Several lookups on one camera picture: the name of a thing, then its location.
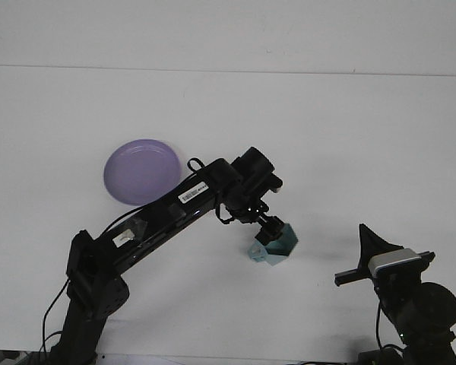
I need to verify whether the pale blue hexagonal cup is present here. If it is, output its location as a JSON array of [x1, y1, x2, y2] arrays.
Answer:
[[246, 222, 299, 267]]

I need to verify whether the purple round plate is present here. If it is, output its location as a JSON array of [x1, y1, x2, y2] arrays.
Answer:
[[103, 138, 183, 207]]

